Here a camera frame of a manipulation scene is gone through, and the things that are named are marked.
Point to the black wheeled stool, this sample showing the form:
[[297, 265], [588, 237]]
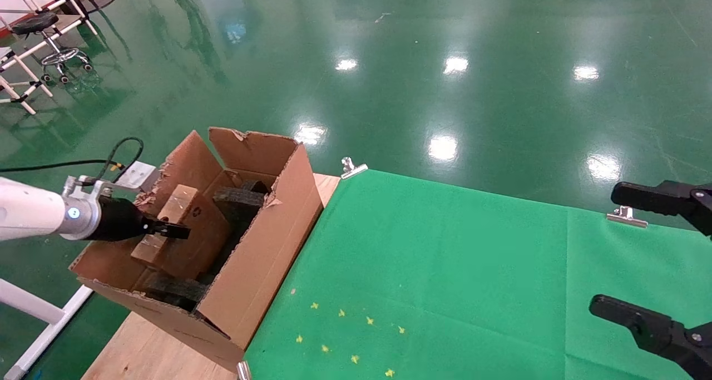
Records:
[[34, 23]]

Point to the black foam insert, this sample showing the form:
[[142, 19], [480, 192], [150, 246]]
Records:
[[239, 199], [172, 290]]

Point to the green cloth mat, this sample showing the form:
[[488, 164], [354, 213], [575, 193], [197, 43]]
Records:
[[500, 269]]

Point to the small taped cardboard box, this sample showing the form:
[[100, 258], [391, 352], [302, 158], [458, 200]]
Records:
[[194, 241]]

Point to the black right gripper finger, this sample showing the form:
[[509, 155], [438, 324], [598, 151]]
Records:
[[662, 335], [662, 197]]

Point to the large open brown carton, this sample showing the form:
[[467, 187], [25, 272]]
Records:
[[267, 257]]

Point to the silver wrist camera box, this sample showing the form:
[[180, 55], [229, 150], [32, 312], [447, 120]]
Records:
[[136, 175]]

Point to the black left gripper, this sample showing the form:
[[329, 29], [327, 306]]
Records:
[[122, 221]]

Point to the white pipe frame rack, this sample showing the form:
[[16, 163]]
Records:
[[25, 63]]

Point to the white table leg frame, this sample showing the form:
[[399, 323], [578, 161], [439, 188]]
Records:
[[28, 302]]

